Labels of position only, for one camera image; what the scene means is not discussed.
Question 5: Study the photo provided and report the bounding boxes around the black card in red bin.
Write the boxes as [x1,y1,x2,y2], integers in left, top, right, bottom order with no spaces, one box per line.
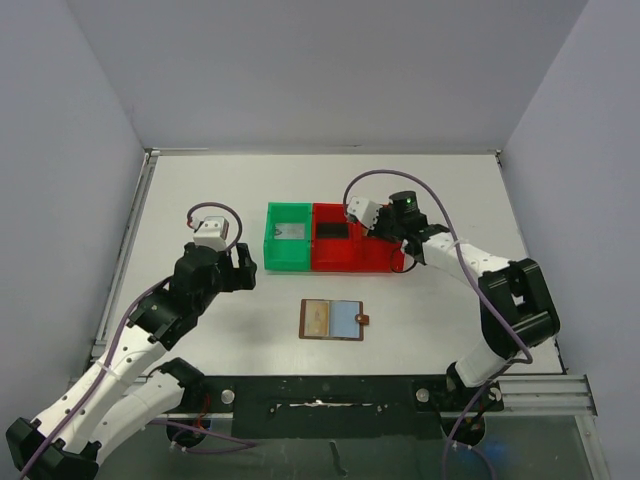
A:
[315,222,349,239]

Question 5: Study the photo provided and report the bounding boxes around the green plastic bin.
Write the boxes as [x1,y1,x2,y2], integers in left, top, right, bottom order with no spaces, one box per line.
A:
[263,202,312,272]

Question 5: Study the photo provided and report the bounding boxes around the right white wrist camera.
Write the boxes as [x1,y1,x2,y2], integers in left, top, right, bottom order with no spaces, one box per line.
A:
[346,196,382,230]

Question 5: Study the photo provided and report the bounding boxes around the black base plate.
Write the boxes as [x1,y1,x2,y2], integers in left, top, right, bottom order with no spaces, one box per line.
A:
[172,375,503,440]

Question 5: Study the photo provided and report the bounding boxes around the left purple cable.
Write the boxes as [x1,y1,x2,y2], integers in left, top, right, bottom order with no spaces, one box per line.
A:
[19,201,259,479]

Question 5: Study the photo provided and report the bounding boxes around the silver card in green bin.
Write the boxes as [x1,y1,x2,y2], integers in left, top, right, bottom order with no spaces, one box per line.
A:
[273,223,306,240]

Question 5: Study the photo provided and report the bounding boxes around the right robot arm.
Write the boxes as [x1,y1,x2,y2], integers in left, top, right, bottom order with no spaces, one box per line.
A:
[347,191,560,409]

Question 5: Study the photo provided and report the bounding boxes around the middle red plastic bin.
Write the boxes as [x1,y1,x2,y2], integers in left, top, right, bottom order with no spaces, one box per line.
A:
[311,203,355,273]

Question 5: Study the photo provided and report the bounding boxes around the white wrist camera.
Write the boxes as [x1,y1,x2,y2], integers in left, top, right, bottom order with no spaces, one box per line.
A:
[346,196,382,230]
[191,216,229,252]

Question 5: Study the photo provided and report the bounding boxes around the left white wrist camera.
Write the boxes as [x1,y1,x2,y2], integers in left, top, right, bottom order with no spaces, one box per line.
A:
[191,216,229,252]

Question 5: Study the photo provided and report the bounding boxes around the red plastic bin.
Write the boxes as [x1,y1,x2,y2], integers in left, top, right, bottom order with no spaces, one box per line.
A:
[349,223,405,273]
[311,203,355,273]

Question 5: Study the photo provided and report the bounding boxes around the brown leather card holder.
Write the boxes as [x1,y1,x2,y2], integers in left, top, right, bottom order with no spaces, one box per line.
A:
[298,299,370,342]

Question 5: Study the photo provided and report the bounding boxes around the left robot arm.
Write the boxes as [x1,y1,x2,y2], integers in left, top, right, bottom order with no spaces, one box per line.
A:
[6,242,257,479]

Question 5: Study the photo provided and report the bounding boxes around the right red plastic bin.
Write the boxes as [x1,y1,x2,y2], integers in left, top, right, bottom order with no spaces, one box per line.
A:
[349,223,405,273]

